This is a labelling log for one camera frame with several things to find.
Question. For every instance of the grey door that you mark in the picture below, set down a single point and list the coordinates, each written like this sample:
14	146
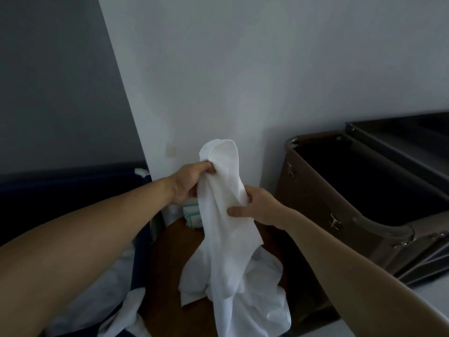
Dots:
52	84

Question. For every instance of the person's left hand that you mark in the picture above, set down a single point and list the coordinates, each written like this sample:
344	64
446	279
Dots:
186	182

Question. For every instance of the person's right forearm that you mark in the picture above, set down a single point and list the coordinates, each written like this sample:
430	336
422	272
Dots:
350	277

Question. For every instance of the brown housekeeping cart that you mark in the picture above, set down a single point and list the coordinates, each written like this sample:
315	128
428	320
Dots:
350	178

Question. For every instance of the person's left forearm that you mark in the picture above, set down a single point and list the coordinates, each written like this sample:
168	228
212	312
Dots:
70	249

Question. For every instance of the navy laundry hamper white frame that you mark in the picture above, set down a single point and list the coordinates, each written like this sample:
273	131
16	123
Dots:
52	193

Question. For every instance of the round wooden side table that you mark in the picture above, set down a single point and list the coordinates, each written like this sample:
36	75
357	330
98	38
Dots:
168	277

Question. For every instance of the white towel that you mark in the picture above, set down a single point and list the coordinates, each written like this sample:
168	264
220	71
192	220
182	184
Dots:
224	242

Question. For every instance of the teal white boxes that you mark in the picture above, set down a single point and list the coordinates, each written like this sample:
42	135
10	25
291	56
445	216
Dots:
191	215

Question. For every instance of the white pillowcase black piping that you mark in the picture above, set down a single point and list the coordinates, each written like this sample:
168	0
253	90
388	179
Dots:
94	298

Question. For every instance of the person's right hand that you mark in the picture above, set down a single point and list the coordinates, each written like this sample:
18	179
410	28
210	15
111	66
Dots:
266	210

